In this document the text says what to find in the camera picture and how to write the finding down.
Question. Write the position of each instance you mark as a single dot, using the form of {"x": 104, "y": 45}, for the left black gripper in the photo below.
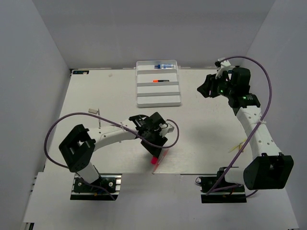
{"x": 154, "y": 150}

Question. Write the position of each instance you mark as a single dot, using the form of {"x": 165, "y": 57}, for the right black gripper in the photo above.
{"x": 209, "y": 84}

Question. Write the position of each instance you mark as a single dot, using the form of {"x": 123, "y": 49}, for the pink black highlighter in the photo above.
{"x": 154, "y": 160}

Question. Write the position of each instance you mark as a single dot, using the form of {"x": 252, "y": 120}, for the clear blue-capped spray bottle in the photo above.
{"x": 164, "y": 66}

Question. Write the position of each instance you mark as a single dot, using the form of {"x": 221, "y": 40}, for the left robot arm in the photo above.
{"x": 78, "y": 146}

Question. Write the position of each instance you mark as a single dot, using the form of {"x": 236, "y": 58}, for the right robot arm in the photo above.
{"x": 269, "y": 168}

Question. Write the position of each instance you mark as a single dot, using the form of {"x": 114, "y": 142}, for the lower pink pen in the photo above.
{"x": 159, "y": 161}

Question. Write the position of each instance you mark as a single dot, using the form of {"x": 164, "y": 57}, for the white tiered organizer tray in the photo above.
{"x": 162, "y": 94}

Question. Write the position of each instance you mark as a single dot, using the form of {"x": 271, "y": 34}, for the yellow pen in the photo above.
{"x": 237, "y": 147}

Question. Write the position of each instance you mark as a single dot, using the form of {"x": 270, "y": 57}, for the white eraser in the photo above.
{"x": 93, "y": 111}

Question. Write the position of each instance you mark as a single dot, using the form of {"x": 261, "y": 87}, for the left blue table label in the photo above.
{"x": 81, "y": 72}

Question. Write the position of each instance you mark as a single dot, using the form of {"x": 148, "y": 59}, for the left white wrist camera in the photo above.
{"x": 166, "y": 128}

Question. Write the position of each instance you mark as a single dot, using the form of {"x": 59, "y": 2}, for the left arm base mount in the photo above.
{"x": 106, "y": 189}

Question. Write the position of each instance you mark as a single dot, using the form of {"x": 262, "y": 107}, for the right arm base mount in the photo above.
{"x": 224, "y": 193}

